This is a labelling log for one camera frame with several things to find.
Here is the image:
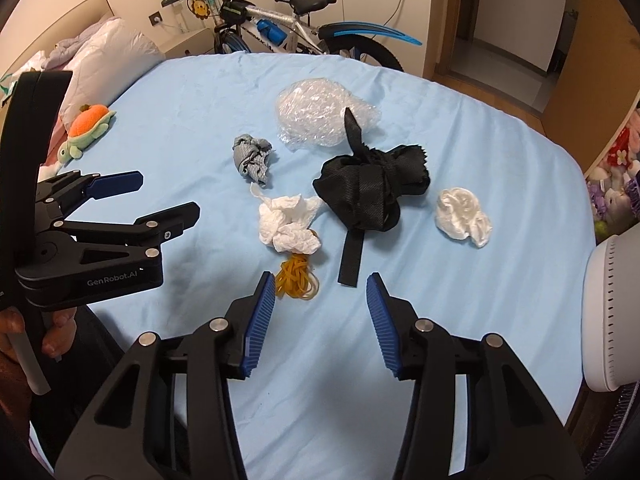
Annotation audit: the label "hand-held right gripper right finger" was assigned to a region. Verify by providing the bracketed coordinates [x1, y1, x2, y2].
[366, 272, 586, 480]

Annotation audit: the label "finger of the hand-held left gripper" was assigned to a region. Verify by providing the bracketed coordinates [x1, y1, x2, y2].
[50, 201, 201, 259]
[37, 170, 146, 218]

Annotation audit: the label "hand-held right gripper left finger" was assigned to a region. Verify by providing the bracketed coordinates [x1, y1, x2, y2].
[52, 271, 277, 480]

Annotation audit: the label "yellow rubber bands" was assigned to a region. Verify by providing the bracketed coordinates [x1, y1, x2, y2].
[274, 252, 321, 301]

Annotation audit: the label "white tissue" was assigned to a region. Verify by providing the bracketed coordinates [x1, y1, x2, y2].
[250, 183, 323, 254]

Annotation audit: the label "grey trash can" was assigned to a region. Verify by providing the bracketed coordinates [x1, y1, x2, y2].
[582, 232, 640, 393]

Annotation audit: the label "person's left hand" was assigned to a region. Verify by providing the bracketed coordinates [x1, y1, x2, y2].
[41, 308, 79, 361]

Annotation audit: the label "orange and green turtle plush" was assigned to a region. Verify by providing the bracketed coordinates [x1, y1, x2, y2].
[56, 104, 117, 167]

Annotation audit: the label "pink striped blanket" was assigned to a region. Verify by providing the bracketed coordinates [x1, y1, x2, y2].
[44, 110, 71, 176]

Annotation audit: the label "crumpled grey cloth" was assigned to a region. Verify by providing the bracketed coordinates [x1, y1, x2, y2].
[231, 134, 275, 188]

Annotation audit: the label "white pillow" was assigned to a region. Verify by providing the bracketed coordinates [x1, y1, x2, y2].
[62, 17, 166, 111]

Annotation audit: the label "crumpled white plastic film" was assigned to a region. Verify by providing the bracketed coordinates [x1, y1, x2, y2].
[434, 187, 493, 248]

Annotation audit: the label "black fabric bag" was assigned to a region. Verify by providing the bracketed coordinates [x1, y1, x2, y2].
[312, 107, 432, 288]

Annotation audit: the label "light purple blanket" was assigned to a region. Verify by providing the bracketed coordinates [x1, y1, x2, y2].
[40, 16, 123, 71]

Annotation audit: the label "beige nightstand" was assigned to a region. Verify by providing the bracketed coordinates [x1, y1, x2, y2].
[162, 27, 216, 58]

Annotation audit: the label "beige headboard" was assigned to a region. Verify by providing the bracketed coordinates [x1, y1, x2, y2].
[0, 0, 113, 78]

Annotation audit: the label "clear bubble wrap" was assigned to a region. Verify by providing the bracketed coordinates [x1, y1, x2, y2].
[275, 77, 381, 153]

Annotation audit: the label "silver and blue bicycle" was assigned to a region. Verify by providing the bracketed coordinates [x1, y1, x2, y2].
[165, 0, 423, 73]

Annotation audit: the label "pile of plush toys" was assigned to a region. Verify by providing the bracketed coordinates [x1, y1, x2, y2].
[585, 107, 640, 241]

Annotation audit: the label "wooden wardrobe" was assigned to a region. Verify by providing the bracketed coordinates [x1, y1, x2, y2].
[542, 0, 640, 176]

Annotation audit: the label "wooden door frame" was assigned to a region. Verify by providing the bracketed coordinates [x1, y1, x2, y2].
[432, 0, 476, 86]

